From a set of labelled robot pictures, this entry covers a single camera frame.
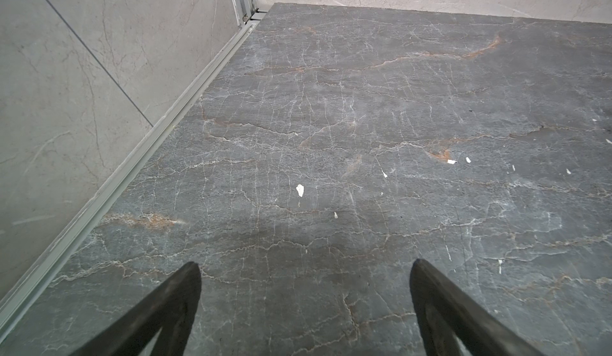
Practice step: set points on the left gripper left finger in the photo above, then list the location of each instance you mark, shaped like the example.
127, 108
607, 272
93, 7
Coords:
165, 315

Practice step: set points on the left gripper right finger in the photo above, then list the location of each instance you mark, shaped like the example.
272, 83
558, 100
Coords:
448, 316

